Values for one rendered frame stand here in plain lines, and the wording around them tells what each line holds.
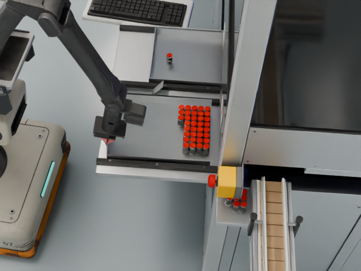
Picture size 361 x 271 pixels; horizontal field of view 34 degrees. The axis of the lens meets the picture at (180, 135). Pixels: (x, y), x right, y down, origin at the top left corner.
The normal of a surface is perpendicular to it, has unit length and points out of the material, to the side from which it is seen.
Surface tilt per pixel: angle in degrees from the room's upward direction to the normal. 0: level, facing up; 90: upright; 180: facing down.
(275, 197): 0
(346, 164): 90
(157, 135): 0
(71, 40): 93
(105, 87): 84
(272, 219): 0
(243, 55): 90
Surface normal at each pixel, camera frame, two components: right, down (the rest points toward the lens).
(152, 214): 0.04, -0.58
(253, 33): -0.06, 0.81
